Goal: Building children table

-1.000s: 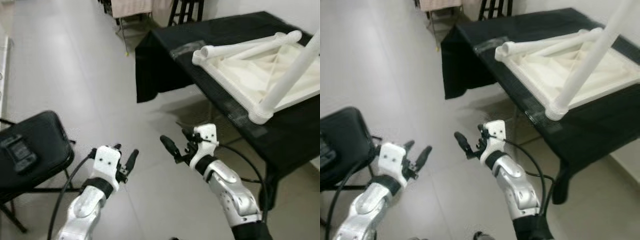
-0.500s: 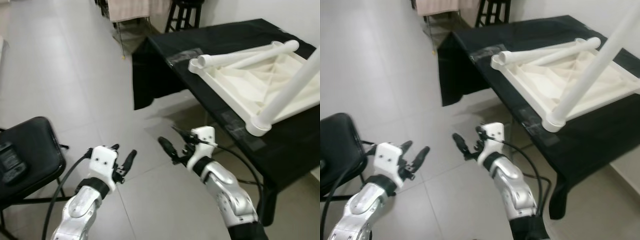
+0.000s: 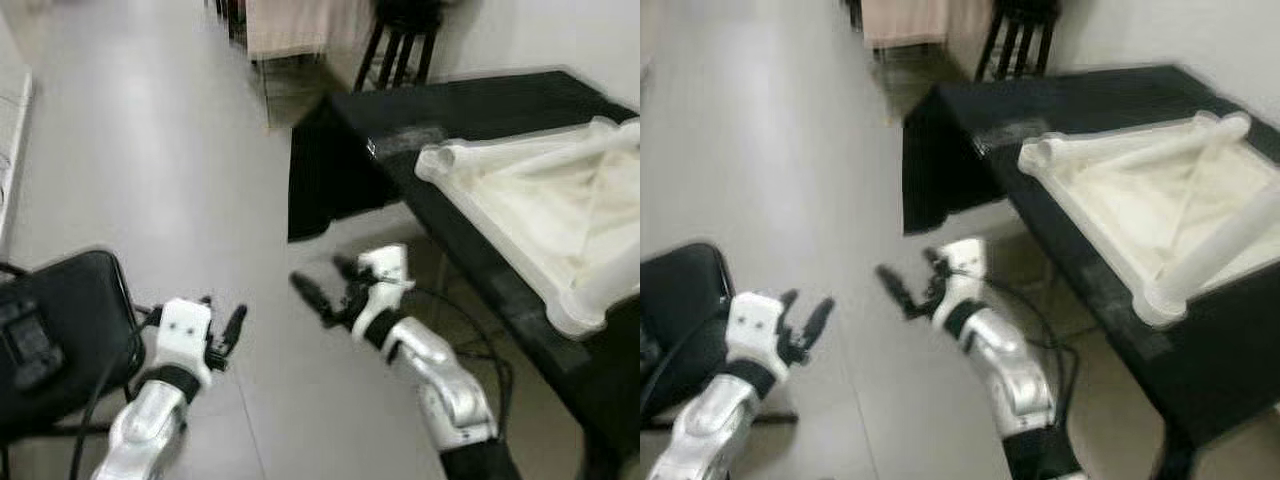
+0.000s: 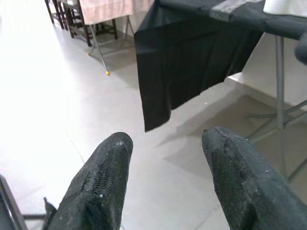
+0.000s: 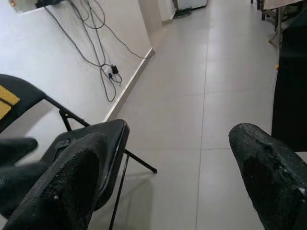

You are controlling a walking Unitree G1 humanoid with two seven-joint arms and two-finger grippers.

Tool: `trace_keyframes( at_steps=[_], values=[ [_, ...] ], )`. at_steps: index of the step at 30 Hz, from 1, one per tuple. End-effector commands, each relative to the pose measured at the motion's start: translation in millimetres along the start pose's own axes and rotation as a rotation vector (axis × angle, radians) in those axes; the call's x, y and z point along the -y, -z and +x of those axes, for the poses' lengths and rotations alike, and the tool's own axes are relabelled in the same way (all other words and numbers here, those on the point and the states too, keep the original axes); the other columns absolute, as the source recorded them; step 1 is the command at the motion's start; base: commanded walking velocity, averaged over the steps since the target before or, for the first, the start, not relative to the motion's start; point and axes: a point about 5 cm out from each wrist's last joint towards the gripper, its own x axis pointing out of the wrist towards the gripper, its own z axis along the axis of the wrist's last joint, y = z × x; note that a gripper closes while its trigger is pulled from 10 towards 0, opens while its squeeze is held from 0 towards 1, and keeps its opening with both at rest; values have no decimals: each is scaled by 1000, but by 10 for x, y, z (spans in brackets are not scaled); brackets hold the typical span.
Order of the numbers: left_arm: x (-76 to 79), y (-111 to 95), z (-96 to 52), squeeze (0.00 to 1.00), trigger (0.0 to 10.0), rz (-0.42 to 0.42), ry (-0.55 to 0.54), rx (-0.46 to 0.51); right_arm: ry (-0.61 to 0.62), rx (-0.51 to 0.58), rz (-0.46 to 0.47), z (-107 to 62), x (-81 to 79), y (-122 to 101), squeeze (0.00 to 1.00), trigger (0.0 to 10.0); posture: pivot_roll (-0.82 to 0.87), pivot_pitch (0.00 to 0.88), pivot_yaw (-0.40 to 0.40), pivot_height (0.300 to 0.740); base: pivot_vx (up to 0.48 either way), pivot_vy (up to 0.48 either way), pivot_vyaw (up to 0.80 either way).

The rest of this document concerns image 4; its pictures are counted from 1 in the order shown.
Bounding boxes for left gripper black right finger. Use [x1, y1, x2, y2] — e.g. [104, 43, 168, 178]
[201, 126, 307, 230]

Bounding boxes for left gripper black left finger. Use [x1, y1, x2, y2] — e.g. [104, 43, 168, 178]
[43, 131, 134, 230]

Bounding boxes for white plastic table top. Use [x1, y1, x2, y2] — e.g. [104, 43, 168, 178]
[263, 0, 307, 15]

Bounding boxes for metal table leg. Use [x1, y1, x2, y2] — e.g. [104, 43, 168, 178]
[247, 35, 307, 180]

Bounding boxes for grey leg yellow tip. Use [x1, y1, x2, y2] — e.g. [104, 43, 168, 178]
[87, 16, 135, 75]

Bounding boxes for black tablecloth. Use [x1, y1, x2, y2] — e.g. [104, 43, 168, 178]
[133, 0, 307, 133]

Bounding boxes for dark wooden chair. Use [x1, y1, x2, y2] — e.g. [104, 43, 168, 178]
[44, 0, 67, 31]
[62, 0, 118, 47]

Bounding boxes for clear tape strip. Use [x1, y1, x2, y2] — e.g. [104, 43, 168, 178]
[210, 0, 249, 22]

